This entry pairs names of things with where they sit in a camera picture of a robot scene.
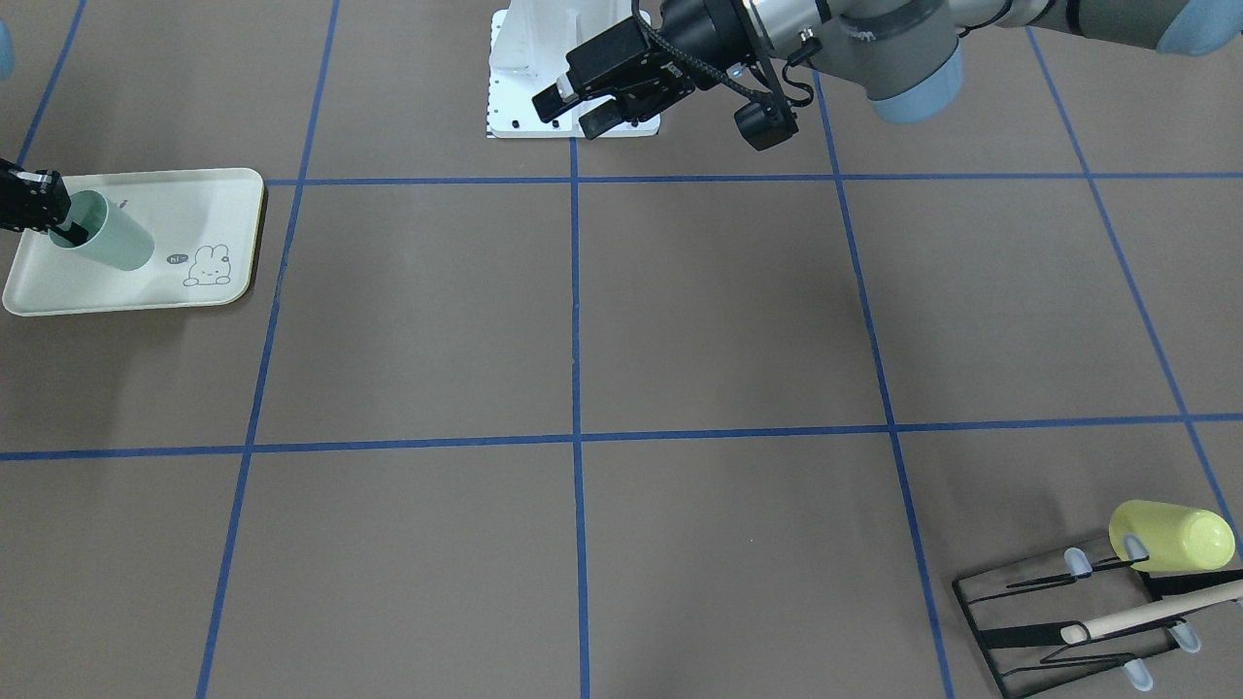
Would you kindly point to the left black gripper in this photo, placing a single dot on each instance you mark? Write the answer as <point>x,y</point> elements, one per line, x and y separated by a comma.
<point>701,31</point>

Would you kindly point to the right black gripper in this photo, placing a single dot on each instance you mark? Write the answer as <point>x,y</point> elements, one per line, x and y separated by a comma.
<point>21,199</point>

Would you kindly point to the pale green cup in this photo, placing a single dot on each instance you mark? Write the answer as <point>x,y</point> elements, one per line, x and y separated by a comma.
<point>115,239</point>

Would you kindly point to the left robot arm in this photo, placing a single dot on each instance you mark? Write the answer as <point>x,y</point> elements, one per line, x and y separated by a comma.
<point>906,55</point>

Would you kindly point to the cream rabbit tray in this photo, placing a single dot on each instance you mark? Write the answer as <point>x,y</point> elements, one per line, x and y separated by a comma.
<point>205,224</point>

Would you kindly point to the yellow cup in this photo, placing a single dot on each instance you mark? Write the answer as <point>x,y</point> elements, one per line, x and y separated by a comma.
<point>1162,537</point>

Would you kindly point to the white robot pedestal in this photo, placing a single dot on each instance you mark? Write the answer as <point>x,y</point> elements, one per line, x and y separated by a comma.
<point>529,40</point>

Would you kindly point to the black wire cup rack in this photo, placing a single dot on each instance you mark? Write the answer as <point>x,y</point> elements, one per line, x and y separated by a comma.
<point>1061,616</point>

